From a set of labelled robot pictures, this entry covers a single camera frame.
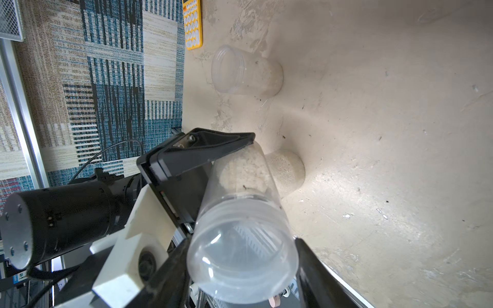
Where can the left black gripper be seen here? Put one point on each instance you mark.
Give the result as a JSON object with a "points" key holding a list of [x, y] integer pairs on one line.
{"points": [[177, 170]]}

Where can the empty clear plastic jar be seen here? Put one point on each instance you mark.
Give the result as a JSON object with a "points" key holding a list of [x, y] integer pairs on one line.
{"points": [[238, 72]]}

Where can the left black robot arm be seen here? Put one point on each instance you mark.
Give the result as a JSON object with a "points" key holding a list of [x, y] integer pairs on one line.
{"points": [[39, 225]]}

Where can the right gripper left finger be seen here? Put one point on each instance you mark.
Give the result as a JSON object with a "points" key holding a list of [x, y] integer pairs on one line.
{"points": [[169, 287]]}

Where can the white wire mesh basket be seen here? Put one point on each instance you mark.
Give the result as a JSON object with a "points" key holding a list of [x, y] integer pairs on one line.
{"points": [[11, 23]]}

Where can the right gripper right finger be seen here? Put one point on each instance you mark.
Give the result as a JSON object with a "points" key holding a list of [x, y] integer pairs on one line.
{"points": [[317, 287]]}

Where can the small jar with rice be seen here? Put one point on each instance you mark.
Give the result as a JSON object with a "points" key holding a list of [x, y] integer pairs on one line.
{"points": [[242, 250]]}

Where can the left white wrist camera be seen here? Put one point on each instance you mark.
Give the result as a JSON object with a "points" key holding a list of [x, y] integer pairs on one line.
{"points": [[110, 277]]}

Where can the yellow calculator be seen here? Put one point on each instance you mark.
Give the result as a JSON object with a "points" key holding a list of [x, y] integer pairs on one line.
{"points": [[192, 17]]}

